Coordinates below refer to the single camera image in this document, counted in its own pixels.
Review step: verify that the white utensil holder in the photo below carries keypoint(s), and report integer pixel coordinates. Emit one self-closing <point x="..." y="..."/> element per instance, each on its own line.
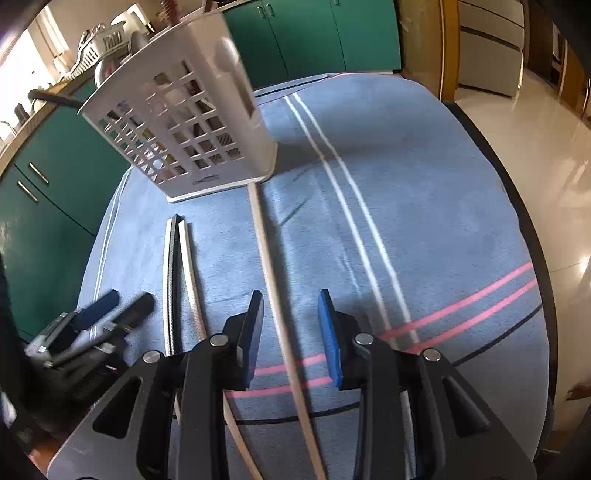
<point x="249" y="138"/>

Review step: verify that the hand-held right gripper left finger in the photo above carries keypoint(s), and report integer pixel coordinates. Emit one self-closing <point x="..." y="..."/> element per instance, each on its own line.
<point x="251" y="337"/>

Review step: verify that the blue striped cloth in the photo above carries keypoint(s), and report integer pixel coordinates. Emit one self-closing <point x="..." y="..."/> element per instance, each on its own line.
<point x="415" y="230"/>

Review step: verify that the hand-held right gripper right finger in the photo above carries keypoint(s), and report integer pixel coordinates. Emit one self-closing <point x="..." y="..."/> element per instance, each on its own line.
<point x="330" y="337"/>

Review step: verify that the black chopstick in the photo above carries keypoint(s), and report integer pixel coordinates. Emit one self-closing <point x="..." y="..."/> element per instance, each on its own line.
<point x="171" y="277"/>

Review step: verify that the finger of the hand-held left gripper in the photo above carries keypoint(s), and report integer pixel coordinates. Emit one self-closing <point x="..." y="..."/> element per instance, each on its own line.
<point x="136" y="307"/>
<point x="99" y="307"/>

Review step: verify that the silver refrigerator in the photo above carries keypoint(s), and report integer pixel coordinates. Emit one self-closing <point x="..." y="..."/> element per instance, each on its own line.
<point x="489" y="55"/>

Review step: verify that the white dish rack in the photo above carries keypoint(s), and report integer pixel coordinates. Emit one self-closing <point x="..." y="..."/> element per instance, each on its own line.
<point x="92" y="50"/>

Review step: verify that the kitchen window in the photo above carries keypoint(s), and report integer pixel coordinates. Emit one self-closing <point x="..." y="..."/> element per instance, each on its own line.
<point x="23" y="60"/>

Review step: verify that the dark kitchen countertop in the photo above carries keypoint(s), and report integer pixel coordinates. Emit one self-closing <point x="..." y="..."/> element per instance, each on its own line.
<point x="27" y="124"/>

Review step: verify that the wooden framed glass door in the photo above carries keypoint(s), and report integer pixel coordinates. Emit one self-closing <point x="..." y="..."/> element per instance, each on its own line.
<point x="425" y="46"/>

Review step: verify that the white box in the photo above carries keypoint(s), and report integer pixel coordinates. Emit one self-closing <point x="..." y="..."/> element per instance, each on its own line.
<point x="131" y="14"/>

